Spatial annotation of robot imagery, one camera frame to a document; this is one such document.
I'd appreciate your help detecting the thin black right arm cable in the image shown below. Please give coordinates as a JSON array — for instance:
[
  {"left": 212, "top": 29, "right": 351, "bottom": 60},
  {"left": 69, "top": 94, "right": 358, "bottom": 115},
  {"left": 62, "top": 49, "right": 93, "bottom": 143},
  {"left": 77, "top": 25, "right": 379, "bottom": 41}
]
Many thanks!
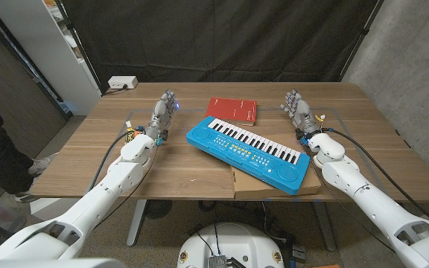
[{"left": 309, "top": 156, "right": 396, "bottom": 251}]

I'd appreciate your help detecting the white power strip box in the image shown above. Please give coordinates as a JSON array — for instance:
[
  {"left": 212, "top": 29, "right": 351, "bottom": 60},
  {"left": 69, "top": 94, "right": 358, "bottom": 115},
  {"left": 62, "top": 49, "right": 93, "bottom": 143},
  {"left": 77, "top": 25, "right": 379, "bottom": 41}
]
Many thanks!
[{"left": 107, "top": 75, "right": 139, "bottom": 90}]

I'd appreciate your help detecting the white sneaker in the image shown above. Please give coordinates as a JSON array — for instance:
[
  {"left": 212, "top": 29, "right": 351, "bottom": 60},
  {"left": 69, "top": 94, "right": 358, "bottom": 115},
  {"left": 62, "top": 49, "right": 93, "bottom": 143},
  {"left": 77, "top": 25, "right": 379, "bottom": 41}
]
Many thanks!
[{"left": 28, "top": 156, "right": 52, "bottom": 176}]

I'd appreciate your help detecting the black backdrop stand pole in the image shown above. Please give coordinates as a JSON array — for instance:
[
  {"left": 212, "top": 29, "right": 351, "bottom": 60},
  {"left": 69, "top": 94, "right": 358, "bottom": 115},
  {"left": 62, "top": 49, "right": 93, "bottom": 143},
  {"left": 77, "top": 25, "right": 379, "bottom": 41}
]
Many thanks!
[
  {"left": 55, "top": 0, "right": 106, "bottom": 95},
  {"left": 339, "top": 0, "right": 386, "bottom": 81}
]

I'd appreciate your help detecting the round black floor fan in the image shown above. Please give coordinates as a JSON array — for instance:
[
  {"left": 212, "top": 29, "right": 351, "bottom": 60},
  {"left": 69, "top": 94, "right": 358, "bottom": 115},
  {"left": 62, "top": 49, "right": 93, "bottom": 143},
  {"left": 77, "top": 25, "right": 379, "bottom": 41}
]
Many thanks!
[{"left": 143, "top": 200, "right": 174, "bottom": 220}]

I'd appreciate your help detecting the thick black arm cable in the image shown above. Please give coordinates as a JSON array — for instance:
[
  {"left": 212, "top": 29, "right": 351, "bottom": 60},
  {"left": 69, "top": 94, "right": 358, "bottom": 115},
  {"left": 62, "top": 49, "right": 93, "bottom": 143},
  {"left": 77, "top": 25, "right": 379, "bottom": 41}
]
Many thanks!
[
  {"left": 322, "top": 127, "right": 429, "bottom": 224},
  {"left": 87, "top": 128, "right": 144, "bottom": 193}
]

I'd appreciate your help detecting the grey table leg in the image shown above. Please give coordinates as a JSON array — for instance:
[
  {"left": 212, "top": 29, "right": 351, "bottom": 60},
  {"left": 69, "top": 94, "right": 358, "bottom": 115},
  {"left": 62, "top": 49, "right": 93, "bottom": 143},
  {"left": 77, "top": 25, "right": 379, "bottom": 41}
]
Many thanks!
[
  {"left": 126, "top": 200, "right": 147, "bottom": 247},
  {"left": 313, "top": 200, "right": 337, "bottom": 252}
]

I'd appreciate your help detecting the red notebook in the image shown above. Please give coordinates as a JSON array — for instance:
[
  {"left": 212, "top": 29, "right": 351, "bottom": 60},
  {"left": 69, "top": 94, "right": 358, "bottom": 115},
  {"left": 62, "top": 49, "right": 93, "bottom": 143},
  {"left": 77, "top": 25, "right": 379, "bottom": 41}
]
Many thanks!
[{"left": 204, "top": 97, "right": 258, "bottom": 127}]

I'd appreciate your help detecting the white robot torso base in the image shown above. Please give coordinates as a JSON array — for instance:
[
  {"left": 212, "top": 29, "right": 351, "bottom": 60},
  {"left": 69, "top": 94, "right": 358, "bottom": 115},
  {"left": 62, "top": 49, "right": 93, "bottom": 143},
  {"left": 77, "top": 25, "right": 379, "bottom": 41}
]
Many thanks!
[{"left": 177, "top": 222, "right": 285, "bottom": 268}]

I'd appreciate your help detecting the black backdrop curtain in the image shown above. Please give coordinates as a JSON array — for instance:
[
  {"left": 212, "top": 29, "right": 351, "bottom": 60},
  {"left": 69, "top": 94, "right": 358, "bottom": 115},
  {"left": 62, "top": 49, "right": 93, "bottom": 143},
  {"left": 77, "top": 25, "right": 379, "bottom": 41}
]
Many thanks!
[{"left": 61, "top": 0, "right": 381, "bottom": 93}]

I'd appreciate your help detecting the flat cardboard box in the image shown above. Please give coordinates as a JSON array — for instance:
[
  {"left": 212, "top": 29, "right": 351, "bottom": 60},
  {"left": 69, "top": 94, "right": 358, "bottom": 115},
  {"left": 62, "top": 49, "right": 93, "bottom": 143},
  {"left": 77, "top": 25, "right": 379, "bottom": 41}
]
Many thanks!
[{"left": 231, "top": 133, "right": 322, "bottom": 201}]

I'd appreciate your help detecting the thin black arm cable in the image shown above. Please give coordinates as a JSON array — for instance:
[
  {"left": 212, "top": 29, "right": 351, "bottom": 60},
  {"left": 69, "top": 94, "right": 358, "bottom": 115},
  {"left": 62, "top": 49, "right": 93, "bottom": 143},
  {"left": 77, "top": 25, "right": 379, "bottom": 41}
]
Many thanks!
[
  {"left": 94, "top": 147, "right": 159, "bottom": 229},
  {"left": 309, "top": 156, "right": 396, "bottom": 251}
]

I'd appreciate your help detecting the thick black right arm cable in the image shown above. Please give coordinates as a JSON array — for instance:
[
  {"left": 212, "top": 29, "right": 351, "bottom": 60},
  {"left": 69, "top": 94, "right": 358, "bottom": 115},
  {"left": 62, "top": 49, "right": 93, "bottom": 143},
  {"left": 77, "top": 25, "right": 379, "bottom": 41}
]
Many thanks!
[{"left": 322, "top": 127, "right": 429, "bottom": 224}]

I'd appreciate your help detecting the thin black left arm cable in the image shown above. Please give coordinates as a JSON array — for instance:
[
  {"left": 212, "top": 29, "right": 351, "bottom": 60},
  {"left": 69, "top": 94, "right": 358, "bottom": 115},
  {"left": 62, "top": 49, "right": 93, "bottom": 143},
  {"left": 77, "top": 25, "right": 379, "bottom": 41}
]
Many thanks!
[{"left": 94, "top": 147, "right": 159, "bottom": 229}]

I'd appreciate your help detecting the white shelf cabinet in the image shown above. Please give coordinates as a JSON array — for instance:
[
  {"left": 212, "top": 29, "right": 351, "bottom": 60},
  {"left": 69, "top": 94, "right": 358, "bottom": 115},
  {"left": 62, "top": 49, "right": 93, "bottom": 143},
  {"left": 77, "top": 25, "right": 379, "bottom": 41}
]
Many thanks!
[{"left": 0, "top": 0, "right": 102, "bottom": 116}]

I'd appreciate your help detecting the blue toy piano keyboard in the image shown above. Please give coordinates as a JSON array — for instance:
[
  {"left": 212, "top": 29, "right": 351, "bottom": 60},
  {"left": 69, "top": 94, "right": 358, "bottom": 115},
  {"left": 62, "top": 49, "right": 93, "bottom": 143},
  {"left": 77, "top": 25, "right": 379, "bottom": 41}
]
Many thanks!
[{"left": 185, "top": 115, "right": 311, "bottom": 196}]

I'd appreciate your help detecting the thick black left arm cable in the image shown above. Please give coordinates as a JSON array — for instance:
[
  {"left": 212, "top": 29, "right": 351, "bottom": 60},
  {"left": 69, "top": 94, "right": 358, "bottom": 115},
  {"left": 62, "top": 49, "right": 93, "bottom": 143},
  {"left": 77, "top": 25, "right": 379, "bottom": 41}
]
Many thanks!
[{"left": 87, "top": 128, "right": 144, "bottom": 193}]

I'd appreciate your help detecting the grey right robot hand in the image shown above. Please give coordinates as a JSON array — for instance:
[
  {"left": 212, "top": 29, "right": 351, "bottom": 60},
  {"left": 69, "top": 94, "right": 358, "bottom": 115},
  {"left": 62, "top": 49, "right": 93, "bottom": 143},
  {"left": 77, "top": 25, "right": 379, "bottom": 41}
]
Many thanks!
[{"left": 280, "top": 88, "right": 322, "bottom": 139}]

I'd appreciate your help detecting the grey power adapter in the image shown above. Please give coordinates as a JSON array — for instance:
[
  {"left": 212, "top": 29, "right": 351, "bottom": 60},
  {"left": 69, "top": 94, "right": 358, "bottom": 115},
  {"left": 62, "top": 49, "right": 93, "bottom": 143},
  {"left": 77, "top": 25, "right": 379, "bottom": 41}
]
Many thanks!
[{"left": 291, "top": 244, "right": 308, "bottom": 264}]

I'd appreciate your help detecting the small colourful snack packet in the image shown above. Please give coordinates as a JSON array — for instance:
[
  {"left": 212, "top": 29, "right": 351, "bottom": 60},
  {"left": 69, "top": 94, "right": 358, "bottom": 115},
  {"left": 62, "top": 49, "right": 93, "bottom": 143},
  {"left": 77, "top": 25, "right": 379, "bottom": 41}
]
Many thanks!
[{"left": 124, "top": 126, "right": 145, "bottom": 145}]

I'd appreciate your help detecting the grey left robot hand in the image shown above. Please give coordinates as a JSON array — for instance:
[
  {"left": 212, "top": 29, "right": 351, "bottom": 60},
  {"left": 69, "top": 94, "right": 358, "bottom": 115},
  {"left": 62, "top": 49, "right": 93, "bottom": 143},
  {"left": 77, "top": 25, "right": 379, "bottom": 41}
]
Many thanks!
[{"left": 145, "top": 89, "right": 180, "bottom": 141}]

